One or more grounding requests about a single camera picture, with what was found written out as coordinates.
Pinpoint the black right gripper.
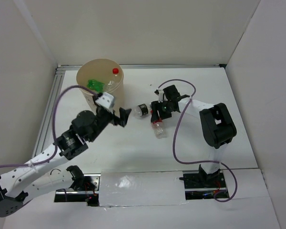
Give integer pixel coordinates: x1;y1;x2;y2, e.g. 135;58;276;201
152;99;173;122

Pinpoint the small clear bottle red label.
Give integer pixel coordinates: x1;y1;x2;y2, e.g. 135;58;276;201
151;120;166;139

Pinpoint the clear bottle black label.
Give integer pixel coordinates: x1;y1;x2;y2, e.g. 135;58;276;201
133;104;151;118

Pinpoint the green plastic bottle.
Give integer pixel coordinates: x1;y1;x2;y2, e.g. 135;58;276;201
87;79;105;93

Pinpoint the large clear bottle red label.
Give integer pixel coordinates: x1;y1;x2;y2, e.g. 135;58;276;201
105;68;119;90

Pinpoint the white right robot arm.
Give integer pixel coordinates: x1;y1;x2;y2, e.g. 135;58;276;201
151;85;237;187

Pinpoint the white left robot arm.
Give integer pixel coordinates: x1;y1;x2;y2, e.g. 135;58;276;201
0;106;131;218

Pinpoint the beige plastic bin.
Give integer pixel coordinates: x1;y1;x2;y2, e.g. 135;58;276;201
76;59;124;114

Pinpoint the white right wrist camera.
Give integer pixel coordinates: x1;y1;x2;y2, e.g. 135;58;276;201
154;89;165;103

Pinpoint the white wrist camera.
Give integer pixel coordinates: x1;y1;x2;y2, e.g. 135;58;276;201
95;92;115;110
154;89;165;103

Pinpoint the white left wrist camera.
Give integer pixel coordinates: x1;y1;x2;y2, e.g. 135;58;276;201
95;92;115;110

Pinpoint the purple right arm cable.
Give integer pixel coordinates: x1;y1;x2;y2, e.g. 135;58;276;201
157;80;239;203

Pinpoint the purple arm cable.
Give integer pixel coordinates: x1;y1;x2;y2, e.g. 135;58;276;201
0;85;100;214
157;80;239;203

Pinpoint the aluminium frame rail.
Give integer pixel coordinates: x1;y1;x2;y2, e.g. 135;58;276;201
32;63;227;156

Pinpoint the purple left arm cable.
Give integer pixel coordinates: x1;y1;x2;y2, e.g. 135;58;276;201
0;85;100;214

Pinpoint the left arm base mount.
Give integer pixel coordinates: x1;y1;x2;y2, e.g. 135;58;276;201
54;166;101;207

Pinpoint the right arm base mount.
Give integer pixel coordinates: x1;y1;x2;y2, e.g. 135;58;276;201
179;166;229;200

